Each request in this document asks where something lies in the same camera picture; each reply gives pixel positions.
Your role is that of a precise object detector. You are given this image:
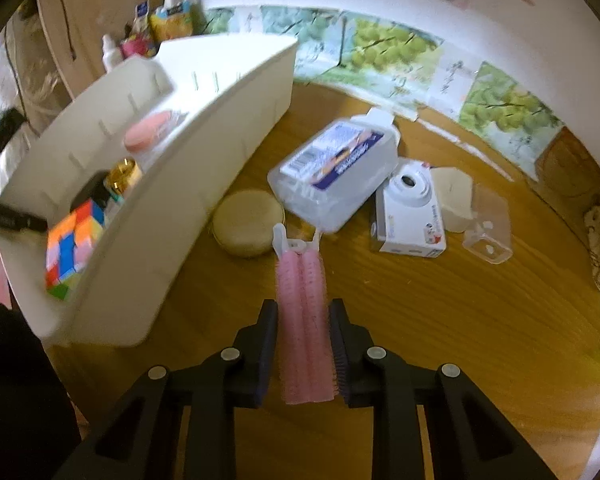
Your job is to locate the white toy camera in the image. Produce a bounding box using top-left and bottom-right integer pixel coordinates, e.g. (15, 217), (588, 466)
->
(370, 157), (448, 259)

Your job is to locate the wooden shelf unit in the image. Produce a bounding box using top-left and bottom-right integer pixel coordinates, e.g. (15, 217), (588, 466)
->
(35, 0), (168, 106)

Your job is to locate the white spray bottle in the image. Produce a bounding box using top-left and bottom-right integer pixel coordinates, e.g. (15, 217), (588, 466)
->
(101, 34), (126, 73)

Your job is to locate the grape print cardboard sheet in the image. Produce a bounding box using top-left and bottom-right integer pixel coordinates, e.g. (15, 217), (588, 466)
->
(200, 4), (566, 181)

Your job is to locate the clear plastic case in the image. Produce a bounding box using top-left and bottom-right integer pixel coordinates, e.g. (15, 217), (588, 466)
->
(462, 183), (512, 265)

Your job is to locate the white lace curtain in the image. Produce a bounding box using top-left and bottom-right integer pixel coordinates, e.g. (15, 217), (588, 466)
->
(0, 10), (73, 171)

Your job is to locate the clear plastic box with label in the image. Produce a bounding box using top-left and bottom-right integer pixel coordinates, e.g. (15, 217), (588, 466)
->
(267, 112), (400, 235)

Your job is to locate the black cable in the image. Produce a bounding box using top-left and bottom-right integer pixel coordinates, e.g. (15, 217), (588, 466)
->
(50, 0), (78, 61)

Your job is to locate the black plug adapter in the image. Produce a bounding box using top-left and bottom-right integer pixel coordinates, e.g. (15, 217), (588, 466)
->
(70, 170), (112, 213)

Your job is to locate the round beige compact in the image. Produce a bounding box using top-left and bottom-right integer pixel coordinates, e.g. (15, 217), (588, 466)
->
(212, 189), (285, 258)

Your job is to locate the pink round sponge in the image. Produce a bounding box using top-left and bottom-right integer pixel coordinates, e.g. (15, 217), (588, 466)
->
(124, 110), (177, 153)

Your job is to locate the person's dark clothing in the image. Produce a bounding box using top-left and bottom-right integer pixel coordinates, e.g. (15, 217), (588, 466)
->
(0, 300), (83, 480)

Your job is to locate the gold cap dark bottle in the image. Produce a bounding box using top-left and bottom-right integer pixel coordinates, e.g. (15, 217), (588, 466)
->
(102, 157), (143, 198)

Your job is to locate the pink hair roller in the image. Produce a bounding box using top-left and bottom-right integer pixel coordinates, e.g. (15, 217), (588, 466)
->
(272, 222), (337, 406)

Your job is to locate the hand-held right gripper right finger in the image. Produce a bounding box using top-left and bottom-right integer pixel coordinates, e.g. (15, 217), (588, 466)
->
(329, 299), (556, 480)

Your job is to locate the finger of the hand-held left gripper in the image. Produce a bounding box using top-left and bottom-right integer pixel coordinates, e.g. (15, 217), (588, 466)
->
(0, 109), (27, 171)
(0, 202), (48, 233)

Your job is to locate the cream makeup sponge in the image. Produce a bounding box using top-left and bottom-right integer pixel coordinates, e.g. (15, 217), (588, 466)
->
(430, 166), (477, 234)

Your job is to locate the white plastic tray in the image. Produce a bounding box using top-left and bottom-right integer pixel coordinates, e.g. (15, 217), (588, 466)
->
(0, 34), (300, 348)

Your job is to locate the yellow juice carton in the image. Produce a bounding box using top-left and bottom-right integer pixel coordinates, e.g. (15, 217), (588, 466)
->
(149, 0), (195, 42)

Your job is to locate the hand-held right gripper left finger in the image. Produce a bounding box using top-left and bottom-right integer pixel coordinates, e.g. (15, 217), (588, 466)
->
(55, 299), (280, 480)

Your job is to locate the brown cardboard sheet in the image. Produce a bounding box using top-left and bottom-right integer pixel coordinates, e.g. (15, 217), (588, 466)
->
(532, 125), (600, 201)

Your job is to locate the colourful puzzle cube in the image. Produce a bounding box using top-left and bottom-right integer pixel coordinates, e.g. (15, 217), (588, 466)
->
(45, 199), (106, 302)

